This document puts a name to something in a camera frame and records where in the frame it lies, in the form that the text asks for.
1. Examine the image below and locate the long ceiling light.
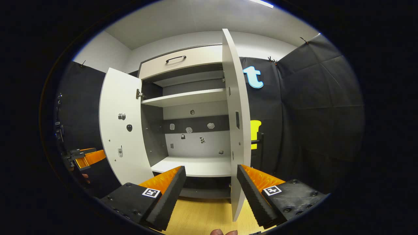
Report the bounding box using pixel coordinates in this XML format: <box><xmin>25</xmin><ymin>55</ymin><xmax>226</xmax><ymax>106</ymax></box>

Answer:
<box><xmin>248</xmin><ymin>0</ymin><xmax>274</xmax><ymax>8</ymax></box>

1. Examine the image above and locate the black backdrop cloth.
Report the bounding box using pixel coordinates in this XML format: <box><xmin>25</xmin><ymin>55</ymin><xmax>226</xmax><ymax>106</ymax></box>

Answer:
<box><xmin>54</xmin><ymin>33</ymin><xmax>364</xmax><ymax>196</ymax></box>

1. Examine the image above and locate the grey double-door shoe cabinet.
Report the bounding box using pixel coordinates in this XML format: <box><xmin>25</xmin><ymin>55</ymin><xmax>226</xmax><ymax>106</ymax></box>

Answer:
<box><xmin>137</xmin><ymin>44</ymin><xmax>233</xmax><ymax>199</ymax></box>

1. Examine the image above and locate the grey shoe cabinet door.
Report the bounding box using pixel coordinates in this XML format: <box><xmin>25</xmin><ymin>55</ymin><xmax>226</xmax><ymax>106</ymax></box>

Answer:
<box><xmin>222</xmin><ymin>29</ymin><xmax>252</xmax><ymax>222</ymax></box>
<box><xmin>99</xmin><ymin>68</ymin><xmax>154</xmax><ymax>186</ymax></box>

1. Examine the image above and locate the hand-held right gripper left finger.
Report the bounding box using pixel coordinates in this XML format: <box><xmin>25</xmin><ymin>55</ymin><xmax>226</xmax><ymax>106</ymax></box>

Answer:
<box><xmin>100</xmin><ymin>166</ymin><xmax>187</xmax><ymax>231</ymax></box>

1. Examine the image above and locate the grey cabinet drawer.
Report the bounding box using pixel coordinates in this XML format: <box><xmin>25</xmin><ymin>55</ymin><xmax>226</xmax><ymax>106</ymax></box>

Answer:
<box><xmin>139</xmin><ymin>45</ymin><xmax>223</xmax><ymax>80</ymax></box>

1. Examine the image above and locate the black metal stand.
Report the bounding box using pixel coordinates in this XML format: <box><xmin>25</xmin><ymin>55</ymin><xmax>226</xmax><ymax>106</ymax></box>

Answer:
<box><xmin>251</xmin><ymin>132</ymin><xmax>264</xmax><ymax>160</ymax></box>

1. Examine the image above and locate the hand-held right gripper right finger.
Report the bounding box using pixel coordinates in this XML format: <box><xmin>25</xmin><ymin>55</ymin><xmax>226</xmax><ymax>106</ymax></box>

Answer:
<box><xmin>236</xmin><ymin>164</ymin><xmax>329</xmax><ymax>229</ymax></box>

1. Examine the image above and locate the white cabinet shelf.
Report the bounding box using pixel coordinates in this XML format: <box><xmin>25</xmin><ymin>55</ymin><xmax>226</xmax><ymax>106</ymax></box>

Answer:
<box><xmin>141</xmin><ymin>88</ymin><xmax>227</xmax><ymax>107</ymax></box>

